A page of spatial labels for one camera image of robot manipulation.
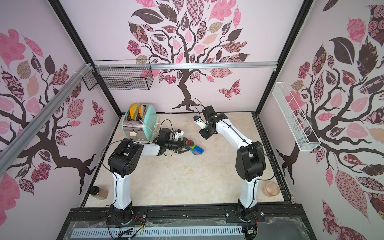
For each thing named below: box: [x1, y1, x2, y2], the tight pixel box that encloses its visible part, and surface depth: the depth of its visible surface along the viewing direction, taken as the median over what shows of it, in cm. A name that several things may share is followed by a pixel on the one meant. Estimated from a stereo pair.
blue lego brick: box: [193, 145, 205, 155], surface depth 94 cm
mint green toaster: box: [121, 103, 159, 142], surface depth 96 cm
